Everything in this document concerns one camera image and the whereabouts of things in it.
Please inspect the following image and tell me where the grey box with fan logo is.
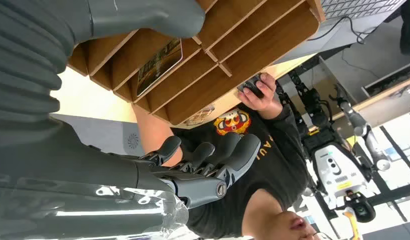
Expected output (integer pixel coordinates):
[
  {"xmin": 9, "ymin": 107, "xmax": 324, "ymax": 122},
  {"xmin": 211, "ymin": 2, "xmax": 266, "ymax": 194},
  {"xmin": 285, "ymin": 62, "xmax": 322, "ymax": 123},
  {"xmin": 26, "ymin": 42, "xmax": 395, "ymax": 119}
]
[{"xmin": 50, "ymin": 113, "xmax": 146, "ymax": 157}]

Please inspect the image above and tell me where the grey keyboard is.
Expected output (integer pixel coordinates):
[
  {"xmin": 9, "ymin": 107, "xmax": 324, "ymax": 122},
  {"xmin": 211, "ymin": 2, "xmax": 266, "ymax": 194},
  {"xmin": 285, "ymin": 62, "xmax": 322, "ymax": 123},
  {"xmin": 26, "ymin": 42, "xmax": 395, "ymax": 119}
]
[{"xmin": 321, "ymin": 0, "xmax": 407, "ymax": 20}]

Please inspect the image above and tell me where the person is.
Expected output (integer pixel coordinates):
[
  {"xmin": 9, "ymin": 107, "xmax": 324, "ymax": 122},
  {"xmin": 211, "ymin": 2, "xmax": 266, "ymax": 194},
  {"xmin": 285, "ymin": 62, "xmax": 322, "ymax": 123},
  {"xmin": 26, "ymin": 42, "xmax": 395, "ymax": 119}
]
[{"xmin": 132, "ymin": 72, "xmax": 335, "ymax": 240}]

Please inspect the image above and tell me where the printed picture card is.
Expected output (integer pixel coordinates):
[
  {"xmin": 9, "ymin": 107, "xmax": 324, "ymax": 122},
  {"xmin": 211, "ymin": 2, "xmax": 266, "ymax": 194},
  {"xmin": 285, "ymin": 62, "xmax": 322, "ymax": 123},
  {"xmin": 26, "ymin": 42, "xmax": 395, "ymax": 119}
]
[{"xmin": 136, "ymin": 38, "xmax": 184, "ymax": 98}]

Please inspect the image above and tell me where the grey ribbed right arm sleeve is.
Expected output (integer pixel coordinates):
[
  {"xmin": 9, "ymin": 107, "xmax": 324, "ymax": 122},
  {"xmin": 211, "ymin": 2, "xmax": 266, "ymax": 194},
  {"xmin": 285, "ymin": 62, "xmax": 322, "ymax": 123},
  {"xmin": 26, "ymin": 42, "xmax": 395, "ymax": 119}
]
[{"xmin": 0, "ymin": 0, "xmax": 93, "ymax": 140}]

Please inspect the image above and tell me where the wooden slotted card rack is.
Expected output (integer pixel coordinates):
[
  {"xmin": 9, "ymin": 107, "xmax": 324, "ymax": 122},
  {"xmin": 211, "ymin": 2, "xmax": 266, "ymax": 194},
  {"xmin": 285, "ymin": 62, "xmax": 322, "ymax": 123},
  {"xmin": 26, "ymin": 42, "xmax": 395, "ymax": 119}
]
[{"xmin": 67, "ymin": 0, "xmax": 326, "ymax": 127}]

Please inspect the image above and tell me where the wooden edged workbench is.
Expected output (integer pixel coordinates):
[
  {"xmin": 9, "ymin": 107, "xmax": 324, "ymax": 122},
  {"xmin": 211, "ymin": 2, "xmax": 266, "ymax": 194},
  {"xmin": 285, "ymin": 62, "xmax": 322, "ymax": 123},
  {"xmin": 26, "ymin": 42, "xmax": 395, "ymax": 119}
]
[{"xmin": 319, "ymin": 56, "xmax": 410, "ymax": 140}]

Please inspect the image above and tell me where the yellow tool handle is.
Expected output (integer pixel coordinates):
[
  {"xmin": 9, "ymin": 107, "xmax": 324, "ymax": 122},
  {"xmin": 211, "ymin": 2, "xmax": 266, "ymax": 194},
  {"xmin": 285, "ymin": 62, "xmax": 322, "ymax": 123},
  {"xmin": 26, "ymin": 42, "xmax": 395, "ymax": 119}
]
[{"xmin": 343, "ymin": 206, "xmax": 364, "ymax": 240}]

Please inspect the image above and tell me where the clear plastic wrap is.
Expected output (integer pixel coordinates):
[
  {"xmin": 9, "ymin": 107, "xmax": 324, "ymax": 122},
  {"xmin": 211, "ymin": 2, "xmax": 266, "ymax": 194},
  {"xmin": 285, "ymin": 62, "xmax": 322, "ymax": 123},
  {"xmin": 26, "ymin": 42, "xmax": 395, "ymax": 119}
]
[{"xmin": 0, "ymin": 185, "xmax": 189, "ymax": 240}]

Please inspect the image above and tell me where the printed sticker card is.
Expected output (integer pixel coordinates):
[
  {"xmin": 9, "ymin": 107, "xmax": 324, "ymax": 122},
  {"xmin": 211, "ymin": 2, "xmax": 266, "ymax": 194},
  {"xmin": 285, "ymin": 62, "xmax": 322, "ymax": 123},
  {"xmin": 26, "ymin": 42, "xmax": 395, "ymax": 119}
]
[{"xmin": 184, "ymin": 105, "xmax": 216, "ymax": 127}]

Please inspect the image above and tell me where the white black humanoid robot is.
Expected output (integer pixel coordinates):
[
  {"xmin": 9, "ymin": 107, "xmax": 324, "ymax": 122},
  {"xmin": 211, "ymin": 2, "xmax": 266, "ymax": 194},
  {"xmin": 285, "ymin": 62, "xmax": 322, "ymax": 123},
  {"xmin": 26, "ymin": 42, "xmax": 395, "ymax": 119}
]
[{"xmin": 277, "ymin": 67, "xmax": 393, "ymax": 224}]

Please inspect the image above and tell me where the black cable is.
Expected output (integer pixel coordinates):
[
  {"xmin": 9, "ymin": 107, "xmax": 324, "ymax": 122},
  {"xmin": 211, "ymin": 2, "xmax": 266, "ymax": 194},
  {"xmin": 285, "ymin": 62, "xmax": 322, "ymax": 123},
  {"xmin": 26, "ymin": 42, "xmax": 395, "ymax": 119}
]
[{"xmin": 306, "ymin": 15, "xmax": 379, "ymax": 45}]

